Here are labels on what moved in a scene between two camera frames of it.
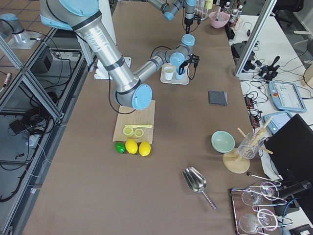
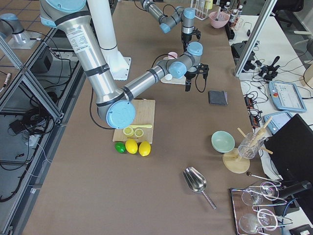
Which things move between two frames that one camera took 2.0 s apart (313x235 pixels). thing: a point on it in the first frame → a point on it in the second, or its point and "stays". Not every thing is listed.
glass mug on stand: x=250 y=146 stays
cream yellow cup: x=168 y=72 stays
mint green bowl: x=222 y=142 stays
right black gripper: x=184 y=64 → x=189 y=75
